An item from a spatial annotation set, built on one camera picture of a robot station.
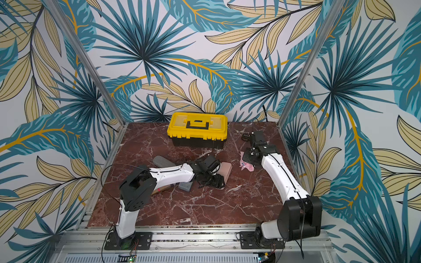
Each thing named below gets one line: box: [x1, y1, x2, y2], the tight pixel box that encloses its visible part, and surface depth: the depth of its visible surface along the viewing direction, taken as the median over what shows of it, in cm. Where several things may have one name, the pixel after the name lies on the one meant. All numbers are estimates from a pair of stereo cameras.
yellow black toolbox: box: [166, 112, 229, 149], surface depth 97 cm
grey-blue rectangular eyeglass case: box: [178, 181, 193, 192], surface depth 90 cm
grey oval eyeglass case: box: [152, 155, 176, 168], surface depth 99 cm
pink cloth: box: [239, 151, 255, 172], surface depth 85 cm
